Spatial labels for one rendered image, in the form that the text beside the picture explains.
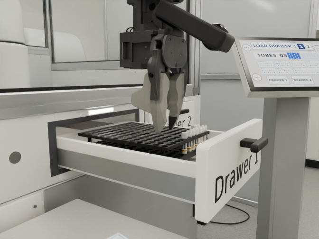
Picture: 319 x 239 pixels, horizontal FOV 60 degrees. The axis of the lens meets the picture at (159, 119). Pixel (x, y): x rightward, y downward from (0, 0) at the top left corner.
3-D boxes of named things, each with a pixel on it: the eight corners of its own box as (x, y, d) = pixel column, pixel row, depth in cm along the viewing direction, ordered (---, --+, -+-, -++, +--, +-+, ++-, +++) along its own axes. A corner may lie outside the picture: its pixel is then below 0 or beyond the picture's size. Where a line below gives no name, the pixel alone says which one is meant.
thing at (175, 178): (250, 161, 61) (251, 134, 60) (199, 206, 40) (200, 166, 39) (114, 139, 83) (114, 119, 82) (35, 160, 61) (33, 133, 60)
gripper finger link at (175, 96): (156, 121, 51) (153, 70, 48) (185, 124, 48) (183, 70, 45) (147, 125, 48) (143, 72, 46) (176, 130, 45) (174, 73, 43)
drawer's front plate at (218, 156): (260, 167, 61) (263, 118, 60) (206, 225, 37) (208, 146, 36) (252, 166, 62) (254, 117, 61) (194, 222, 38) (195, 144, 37)
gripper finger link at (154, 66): (159, 101, 43) (165, 45, 43) (169, 102, 42) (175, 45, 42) (142, 99, 39) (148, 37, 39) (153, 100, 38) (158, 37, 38)
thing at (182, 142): (209, 133, 61) (209, 130, 61) (167, 151, 46) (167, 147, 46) (201, 132, 62) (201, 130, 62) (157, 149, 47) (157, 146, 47)
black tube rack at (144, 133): (208, 159, 62) (209, 130, 61) (166, 184, 47) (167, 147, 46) (131, 145, 74) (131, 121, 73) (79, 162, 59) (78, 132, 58)
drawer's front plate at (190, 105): (193, 130, 105) (194, 100, 103) (149, 145, 81) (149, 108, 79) (190, 129, 106) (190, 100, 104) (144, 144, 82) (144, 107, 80)
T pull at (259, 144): (268, 144, 49) (268, 136, 49) (257, 154, 43) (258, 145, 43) (248, 142, 51) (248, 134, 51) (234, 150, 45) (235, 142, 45)
